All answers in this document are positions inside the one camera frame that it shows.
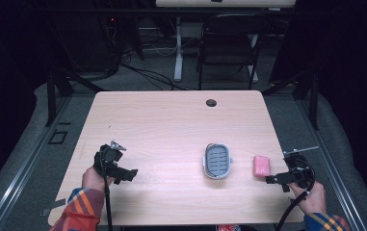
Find white desk leg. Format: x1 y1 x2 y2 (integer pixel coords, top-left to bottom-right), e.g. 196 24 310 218
173 15 186 83

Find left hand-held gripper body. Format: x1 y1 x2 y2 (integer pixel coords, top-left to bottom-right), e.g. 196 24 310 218
93 140 128 178

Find person's right hand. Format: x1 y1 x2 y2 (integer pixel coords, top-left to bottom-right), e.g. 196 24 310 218
288 180 328 216

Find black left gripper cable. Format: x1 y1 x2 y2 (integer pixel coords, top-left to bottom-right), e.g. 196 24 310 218
98 147 114 231

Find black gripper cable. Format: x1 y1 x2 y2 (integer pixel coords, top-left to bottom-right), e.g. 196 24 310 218
98 147 114 231
275 157 316 231

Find grey oval soap dish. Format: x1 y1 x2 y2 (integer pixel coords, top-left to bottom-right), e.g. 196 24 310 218
201 142 234 180

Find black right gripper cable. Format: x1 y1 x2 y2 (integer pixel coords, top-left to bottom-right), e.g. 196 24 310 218
275 157 316 231

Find black folding chair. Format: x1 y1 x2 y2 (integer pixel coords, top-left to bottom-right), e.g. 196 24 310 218
197 13 271 91

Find black metal stand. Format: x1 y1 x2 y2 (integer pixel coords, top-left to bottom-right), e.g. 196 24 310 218
44 67 106 128
261 67 321 131

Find black floor cables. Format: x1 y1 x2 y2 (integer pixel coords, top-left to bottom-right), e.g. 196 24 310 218
107 18 198 91

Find pink soap bar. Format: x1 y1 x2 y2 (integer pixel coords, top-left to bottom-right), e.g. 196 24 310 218
252 155 272 178

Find black tape square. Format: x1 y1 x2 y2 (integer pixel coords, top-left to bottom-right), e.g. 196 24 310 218
47 129 69 145

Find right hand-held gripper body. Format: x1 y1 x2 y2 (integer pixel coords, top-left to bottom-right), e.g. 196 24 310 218
282 145 320 191

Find aluminium floor rail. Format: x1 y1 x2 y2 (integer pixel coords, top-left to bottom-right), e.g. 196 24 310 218
296 95 367 231
0 95 73 231

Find person's left hand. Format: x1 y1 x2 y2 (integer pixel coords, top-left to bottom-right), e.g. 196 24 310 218
81 166 116 194

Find grey tape strip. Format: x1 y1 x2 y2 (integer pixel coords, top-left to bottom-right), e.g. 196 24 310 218
40 197 67 217

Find dark equipment cabinet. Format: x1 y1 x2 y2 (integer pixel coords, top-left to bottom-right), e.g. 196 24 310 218
47 8 145 76

